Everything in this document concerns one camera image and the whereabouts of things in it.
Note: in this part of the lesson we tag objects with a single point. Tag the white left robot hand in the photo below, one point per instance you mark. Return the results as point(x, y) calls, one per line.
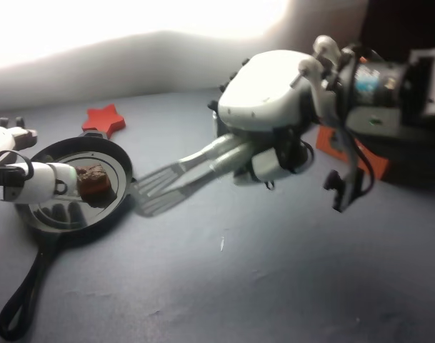
point(42, 182)

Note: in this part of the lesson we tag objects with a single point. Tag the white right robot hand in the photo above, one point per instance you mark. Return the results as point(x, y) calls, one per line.
point(263, 89)

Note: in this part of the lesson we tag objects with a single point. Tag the brown toy meat chunk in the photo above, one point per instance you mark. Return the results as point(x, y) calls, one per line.
point(94, 182)

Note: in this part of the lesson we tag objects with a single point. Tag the black cast iron pan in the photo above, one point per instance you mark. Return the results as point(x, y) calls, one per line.
point(60, 218)

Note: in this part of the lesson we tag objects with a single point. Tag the orange box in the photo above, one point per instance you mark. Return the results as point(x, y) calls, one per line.
point(324, 143)

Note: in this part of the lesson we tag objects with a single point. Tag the red star block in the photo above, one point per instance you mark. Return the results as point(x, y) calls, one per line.
point(103, 121)

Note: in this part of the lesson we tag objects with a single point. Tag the white cloth backdrop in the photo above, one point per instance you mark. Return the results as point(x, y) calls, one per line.
point(131, 68)

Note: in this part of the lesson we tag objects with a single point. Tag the small white tape scrap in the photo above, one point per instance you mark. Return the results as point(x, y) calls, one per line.
point(222, 244)

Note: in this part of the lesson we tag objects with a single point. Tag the grey table cloth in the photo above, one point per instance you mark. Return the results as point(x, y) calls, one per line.
point(274, 286)

